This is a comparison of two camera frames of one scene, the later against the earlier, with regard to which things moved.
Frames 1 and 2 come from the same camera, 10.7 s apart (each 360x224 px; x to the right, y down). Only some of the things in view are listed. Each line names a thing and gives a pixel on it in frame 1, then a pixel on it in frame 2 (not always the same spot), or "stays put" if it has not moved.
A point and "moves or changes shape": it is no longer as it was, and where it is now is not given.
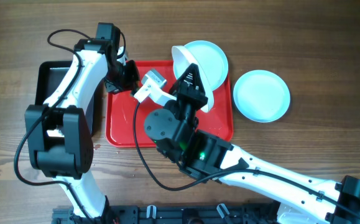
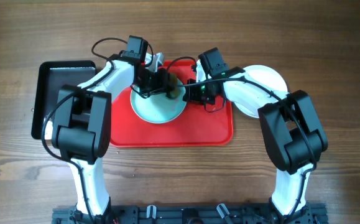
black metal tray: [50, 74] stays put
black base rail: [263, 213] stays put
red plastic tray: [217, 121] stays put
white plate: [183, 58] → [267, 78]
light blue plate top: [212, 60] moves or changes shape
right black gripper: [191, 94] → [193, 96]
